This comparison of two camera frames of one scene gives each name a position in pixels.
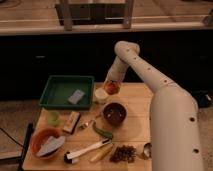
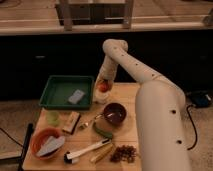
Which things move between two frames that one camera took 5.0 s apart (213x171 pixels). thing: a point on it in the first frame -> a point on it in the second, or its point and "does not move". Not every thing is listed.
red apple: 112,88 -> 103,87
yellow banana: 101,153 does not move
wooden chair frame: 69,14 does not move
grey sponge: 76,96 does not move
